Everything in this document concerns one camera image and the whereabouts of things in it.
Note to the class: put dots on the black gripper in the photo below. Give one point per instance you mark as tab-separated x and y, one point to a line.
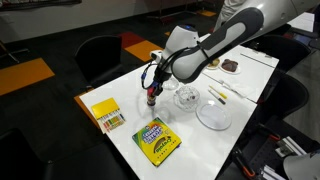
160	78

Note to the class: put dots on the purple bottle with red cap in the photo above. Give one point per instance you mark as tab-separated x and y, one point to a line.
151	100

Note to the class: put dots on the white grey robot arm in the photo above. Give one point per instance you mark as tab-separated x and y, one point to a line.
216	43

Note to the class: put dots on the small cut glass bowl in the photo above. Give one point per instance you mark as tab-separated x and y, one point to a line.
171	85

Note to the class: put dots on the large cut glass bowl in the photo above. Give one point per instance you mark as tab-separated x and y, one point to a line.
186	98

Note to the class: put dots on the Crayola washable markers box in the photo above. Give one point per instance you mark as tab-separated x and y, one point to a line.
156	141

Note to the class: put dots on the open yellow marker box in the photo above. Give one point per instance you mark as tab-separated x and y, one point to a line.
105	108

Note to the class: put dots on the clear plastic plate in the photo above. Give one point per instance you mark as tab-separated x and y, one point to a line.
213	116

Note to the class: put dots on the black office chair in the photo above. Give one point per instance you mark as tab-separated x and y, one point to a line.
98	56
283	48
286	96

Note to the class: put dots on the white plate with tan food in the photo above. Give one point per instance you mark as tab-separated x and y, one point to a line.
213	63

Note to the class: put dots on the yellow marker pen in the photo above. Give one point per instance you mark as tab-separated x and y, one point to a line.
220	92

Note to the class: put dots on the white plate with brown food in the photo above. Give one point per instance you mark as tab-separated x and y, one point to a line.
230	65

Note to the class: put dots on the white paper napkin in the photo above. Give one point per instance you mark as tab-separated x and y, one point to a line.
241	89

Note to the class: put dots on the grey clothed person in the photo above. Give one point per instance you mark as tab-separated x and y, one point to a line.
230	10

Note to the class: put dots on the black perforated board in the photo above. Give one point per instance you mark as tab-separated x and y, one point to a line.
266	153

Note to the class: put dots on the white domed object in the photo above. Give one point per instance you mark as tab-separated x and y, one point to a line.
301	166

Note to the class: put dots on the dark wall board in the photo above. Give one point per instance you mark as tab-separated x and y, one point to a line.
33	4

